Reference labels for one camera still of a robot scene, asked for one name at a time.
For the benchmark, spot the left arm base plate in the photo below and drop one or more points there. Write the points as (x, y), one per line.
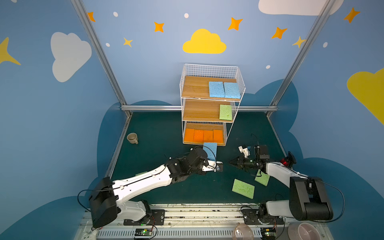
(156, 218)

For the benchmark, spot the aluminium frame rail back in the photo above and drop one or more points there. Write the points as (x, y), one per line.
(159, 108)

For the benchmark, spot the beige ceramic mug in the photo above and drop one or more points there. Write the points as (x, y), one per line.
(133, 138)

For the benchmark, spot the blue sponge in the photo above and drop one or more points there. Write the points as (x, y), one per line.
(232, 90)
(211, 150)
(216, 90)

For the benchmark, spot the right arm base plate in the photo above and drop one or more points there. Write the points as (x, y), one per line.
(252, 217)

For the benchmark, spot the blue sponge front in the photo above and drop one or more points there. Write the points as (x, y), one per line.
(216, 90)

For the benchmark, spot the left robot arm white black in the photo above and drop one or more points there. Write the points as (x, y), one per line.
(111, 200)

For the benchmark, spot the clear plastic bowl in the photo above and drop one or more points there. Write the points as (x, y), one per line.
(242, 232)

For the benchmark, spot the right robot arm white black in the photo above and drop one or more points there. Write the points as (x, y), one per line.
(308, 198)

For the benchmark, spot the aluminium frame post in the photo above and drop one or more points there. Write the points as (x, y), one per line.
(311, 37)
(88, 26)

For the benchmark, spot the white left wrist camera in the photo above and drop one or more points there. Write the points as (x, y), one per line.
(213, 166)

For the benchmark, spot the aluminium frame post left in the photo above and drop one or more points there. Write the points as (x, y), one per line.
(88, 26)

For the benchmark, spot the aluminium frame post right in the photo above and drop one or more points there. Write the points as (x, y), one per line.
(311, 37)

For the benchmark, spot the white wire three-tier shelf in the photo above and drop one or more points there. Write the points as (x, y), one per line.
(199, 110)

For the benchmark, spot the orange sponge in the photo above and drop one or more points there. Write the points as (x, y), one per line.
(218, 137)
(208, 136)
(199, 136)
(189, 135)

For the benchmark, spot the pink bowl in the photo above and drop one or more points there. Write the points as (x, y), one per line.
(303, 231)

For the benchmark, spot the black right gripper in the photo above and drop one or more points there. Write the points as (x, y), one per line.
(243, 163)

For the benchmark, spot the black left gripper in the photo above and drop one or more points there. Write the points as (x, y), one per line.
(208, 155)

